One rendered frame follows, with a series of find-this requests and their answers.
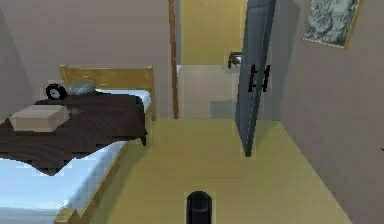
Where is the dark brown blanket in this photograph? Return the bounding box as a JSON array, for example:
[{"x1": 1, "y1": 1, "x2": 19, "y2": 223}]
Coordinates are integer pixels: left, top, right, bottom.
[{"x1": 0, "y1": 92, "x2": 149, "y2": 177}]

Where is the black round alarm clock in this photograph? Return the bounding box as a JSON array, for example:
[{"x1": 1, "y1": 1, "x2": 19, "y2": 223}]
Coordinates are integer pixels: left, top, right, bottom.
[{"x1": 45, "y1": 83, "x2": 68, "y2": 101}]

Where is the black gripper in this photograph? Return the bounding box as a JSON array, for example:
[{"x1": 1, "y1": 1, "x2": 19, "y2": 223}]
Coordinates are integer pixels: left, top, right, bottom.
[{"x1": 186, "y1": 190, "x2": 213, "y2": 224}]

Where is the black door handle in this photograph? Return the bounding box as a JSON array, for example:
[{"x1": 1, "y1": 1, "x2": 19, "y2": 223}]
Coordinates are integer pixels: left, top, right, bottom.
[
  {"x1": 261, "y1": 64, "x2": 271, "y2": 93},
  {"x1": 247, "y1": 64, "x2": 258, "y2": 93}
]

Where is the grey green pillow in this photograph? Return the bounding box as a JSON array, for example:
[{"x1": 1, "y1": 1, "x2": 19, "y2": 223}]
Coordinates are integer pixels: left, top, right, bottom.
[{"x1": 65, "y1": 81, "x2": 98, "y2": 97}]

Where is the framed grey green picture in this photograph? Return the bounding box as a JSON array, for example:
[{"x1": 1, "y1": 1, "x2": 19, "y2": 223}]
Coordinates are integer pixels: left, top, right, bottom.
[{"x1": 302, "y1": 0, "x2": 364, "y2": 51}]

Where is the grey blue room door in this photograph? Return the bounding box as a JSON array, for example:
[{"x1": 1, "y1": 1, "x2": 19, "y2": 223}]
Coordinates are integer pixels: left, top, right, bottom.
[{"x1": 234, "y1": 0, "x2": 278, "y2": 158}]

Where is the wooden bed with white mattress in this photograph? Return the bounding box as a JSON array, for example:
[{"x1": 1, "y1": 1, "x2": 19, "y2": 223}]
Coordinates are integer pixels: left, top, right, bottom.
[{"x1": 0, "y1": 64, "x2": 158, "y2": 224}]

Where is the beige box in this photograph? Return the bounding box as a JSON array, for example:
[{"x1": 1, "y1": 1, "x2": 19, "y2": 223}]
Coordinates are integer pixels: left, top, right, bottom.
[{"x1": 8, "y1": 104, "x2": 71, "y2": 133}]

